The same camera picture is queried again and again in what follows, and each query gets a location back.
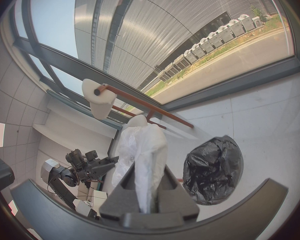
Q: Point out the window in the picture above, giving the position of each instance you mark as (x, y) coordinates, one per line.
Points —
(190, 34)

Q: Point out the white cushioned wooden chair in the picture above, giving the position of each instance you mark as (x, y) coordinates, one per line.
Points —
(100, 104)

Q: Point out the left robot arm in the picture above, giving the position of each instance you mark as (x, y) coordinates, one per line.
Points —
(62, 187)

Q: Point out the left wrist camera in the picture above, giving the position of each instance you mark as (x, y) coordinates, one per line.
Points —
(92, 156)

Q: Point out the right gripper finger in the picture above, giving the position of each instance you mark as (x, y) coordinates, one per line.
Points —
(175, 199)

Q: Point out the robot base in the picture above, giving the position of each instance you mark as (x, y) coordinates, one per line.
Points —
(100, 195)

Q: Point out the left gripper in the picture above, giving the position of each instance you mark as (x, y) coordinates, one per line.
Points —
(95, 169)

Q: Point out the black plastic bag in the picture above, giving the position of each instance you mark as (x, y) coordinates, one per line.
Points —
(212, 171)

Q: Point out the white paper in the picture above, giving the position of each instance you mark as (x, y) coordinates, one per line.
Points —
(147, 154)

